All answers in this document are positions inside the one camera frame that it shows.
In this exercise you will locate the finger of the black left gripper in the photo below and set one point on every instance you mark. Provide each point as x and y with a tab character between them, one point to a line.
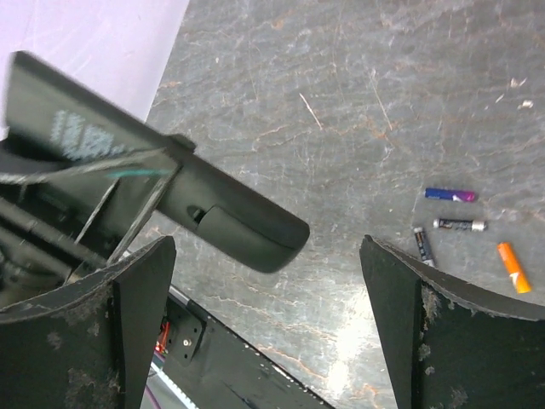
183	141
119	200

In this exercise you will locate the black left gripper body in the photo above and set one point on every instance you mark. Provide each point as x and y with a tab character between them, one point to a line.
57	224

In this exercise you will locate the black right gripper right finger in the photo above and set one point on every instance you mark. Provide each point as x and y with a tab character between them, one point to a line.
448	343

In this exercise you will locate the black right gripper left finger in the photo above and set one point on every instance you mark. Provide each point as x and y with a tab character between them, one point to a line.
88	344

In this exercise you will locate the black remote control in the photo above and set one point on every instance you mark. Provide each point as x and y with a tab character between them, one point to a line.
55	124

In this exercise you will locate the black gold battery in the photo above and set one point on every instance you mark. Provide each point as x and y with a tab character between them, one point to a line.
424	247

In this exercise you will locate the orange battery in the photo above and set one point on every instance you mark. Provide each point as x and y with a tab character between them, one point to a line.
514	268

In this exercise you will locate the black white-tipped battery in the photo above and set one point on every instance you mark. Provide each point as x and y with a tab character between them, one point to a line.
460	225

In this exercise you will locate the blue purple battery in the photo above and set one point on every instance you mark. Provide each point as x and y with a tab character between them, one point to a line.
450	194

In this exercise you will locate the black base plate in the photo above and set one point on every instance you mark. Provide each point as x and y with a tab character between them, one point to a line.
208	365

